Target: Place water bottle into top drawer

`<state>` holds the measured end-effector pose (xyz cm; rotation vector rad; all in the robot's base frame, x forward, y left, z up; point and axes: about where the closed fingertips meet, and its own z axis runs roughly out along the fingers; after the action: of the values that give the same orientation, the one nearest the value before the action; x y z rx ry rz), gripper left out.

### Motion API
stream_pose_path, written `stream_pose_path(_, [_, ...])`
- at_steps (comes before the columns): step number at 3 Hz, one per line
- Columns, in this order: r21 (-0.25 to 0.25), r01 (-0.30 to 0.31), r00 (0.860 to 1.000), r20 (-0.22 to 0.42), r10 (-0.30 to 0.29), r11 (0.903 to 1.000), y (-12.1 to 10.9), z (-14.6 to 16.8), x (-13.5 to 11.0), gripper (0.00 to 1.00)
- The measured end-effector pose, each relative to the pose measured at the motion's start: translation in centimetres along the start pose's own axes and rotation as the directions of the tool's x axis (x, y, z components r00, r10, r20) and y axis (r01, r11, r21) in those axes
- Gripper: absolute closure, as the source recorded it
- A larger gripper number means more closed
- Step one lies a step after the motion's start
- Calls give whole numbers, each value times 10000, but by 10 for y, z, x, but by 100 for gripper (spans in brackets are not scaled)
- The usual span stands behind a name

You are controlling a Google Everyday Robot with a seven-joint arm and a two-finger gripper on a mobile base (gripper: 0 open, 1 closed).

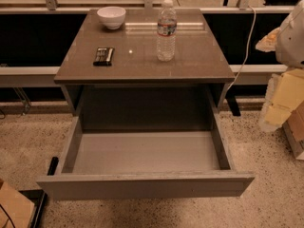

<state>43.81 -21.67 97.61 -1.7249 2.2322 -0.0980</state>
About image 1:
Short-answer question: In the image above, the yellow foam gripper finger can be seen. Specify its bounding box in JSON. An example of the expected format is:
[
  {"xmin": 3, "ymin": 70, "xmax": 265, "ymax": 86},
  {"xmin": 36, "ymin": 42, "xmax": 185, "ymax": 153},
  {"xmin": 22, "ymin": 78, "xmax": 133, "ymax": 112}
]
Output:
[
  {"xmin": 258, "ymin": 68, "xmax": 304, "ymax": 132},
  {"xmin": 256, "ymin": 28, "xmax": 280, "ymax": 52}
]

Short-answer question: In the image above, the clear plastic water bottle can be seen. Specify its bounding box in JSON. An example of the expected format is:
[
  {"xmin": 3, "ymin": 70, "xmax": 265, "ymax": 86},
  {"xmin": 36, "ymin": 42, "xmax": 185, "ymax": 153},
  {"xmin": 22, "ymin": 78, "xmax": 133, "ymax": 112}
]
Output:
[{"xmin": 157, "ymin": 0, "xmax": 177, "ymax": 62}]

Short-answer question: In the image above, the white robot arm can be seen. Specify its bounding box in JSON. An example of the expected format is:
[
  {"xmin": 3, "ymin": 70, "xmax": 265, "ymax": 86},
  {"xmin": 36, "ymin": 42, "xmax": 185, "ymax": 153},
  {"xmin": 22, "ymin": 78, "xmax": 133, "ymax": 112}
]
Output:
[{"xmin": 256, "ymin": 0, "xmax": 304, "ymax": 132}]

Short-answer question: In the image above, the grey cabinet with glossy top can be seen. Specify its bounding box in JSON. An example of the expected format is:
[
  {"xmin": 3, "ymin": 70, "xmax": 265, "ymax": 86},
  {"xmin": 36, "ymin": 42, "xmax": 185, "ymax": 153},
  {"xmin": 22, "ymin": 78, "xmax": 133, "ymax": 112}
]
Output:
[{"xmin": 55, "ymin": 9, "xmax": 234, "ymax": 132}]

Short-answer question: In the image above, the open grey top drawer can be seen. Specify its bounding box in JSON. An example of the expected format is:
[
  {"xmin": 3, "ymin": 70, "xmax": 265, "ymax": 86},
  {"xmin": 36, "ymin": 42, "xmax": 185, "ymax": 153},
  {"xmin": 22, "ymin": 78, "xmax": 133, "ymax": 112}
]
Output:
[{"xmin": 37, "ymin": 115, "xmax": 255, "ymax": 200}]

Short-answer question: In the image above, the cardboard box right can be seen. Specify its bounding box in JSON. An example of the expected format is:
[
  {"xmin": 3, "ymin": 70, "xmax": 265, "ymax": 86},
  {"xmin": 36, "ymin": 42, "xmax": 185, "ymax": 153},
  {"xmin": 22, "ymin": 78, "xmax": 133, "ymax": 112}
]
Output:
[{"xmin": 283, "ymin": 102, "xmax": 304, "ymax": 161}]

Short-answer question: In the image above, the cardboard box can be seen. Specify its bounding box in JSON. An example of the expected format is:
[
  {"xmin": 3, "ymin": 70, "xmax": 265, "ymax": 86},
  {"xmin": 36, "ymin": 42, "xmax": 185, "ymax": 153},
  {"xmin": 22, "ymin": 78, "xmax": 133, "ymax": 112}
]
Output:
[
  {"xmin": 283, "ymin": 102, "xmax": 304, "ymax": 161},
  {"xmin": 0, "ymin": 180, "xmax": 34, "ymax": 228}
]

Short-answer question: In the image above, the white ceramic bowl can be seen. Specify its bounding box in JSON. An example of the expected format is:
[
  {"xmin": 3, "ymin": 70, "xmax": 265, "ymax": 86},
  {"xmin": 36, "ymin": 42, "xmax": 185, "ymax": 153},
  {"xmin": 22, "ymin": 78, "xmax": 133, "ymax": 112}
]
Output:
[{"xmin": 97, "ymin": 7, "xmax": 126, "ymax": 29}]

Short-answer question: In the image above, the black chocolate bar pack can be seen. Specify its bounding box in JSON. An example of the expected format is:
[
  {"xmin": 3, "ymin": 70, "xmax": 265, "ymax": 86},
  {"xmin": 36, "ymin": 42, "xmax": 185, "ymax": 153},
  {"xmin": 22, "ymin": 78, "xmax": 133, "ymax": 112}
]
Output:
[{"xmin": 93, "ymin": 47, "xmax": 115, "ymax": 67}]

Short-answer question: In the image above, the black cabinet foot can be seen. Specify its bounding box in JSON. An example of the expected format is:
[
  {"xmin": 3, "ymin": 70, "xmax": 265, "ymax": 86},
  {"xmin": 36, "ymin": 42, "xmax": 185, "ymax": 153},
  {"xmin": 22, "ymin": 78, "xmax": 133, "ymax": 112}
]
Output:
[{"xmin": 47, "ymin": 157, "xmax": 59, "ymax": 176}]

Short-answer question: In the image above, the black tray on floor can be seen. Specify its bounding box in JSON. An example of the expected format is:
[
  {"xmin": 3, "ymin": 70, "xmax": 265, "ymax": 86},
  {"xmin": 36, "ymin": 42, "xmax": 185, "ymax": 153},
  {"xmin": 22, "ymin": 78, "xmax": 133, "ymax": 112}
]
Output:
[{"xmin": 20, "ymin": 189, "xmax": 48, "ymax": 228}]

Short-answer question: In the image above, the cardboard box lower left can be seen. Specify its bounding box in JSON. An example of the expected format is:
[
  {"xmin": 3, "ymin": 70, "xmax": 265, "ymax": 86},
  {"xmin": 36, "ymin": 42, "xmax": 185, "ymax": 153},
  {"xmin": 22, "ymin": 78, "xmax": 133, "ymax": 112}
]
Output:
[{"xmin": 0, "ymin": 180, "xmax": 34, "ymax": 228}]

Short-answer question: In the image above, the white cable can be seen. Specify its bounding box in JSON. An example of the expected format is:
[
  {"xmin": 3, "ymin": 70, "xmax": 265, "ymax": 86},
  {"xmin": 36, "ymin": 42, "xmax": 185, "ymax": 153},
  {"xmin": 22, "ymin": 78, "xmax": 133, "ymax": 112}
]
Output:
[{"xmin": 225, "ymin": 5, "xmax": 257, "ymax": 93}]

